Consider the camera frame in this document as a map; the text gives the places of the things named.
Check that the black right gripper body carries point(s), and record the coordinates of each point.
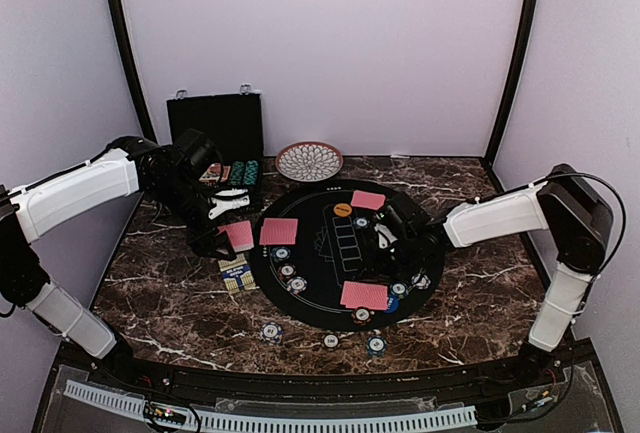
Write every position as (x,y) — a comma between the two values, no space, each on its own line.
(396,261)

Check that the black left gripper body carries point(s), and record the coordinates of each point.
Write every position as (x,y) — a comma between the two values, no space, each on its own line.
(197,236)

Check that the red playing card deck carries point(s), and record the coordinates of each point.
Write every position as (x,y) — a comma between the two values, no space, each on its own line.
(240,235)

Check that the blue small blind button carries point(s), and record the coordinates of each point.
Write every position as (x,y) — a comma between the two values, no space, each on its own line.
(393,304)

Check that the red cards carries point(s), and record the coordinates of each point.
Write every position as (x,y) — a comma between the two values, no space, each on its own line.
(364,295)
(278,232)

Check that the red card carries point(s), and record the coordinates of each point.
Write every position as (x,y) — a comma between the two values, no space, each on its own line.
(367,200)

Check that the orange big blind button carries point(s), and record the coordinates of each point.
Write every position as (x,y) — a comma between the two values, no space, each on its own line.
(342,210)

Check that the blue green chip stack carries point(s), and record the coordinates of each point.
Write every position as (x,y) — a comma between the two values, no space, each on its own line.
(376,346)

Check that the blue tan chip stack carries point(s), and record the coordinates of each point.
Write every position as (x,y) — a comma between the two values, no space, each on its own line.
(271,333)

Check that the brown white chip stack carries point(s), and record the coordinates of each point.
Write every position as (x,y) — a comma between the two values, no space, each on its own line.
(330,341)

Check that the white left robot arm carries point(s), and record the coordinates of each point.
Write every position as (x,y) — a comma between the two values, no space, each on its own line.
(69,219)

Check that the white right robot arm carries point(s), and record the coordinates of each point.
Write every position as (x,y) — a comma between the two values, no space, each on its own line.
(563,215)

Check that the green chip row left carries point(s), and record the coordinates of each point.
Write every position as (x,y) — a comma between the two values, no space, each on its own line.
(236,175)

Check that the green chip row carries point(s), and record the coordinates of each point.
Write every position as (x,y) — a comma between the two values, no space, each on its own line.
(236,175)
(251,173)

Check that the cards in case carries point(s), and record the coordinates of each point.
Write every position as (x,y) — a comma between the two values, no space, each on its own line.
(215,173)

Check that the green chip row right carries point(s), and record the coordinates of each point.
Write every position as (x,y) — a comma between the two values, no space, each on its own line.
(251,173)

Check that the black poker chip case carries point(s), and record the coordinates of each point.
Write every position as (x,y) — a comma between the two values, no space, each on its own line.
(233,122)

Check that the patterned ceramic plate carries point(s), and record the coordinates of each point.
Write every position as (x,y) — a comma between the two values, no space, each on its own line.
(309,161)

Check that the round black poker mat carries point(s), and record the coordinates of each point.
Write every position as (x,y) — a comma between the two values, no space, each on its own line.
(328,252)

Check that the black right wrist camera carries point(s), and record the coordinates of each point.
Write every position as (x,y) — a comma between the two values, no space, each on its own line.
(403,217)

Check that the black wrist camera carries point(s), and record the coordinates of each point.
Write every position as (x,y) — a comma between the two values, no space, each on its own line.
(195,153)
(403,217)

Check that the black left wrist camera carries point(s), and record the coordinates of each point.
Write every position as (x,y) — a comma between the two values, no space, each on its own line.
(195,153)

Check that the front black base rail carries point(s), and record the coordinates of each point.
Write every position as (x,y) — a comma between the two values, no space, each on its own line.
(484,383)

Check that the white cable tray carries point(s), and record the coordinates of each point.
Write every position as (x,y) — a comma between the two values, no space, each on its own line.
(245,416)

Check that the black corner frame post left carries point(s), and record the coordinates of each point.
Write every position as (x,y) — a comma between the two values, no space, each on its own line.
(119,24)

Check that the black corner frame post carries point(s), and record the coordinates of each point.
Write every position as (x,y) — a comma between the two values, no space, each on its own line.
(119,24)
(512,80)

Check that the black corner frame post right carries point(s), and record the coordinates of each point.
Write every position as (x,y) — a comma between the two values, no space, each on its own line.
(512,80)

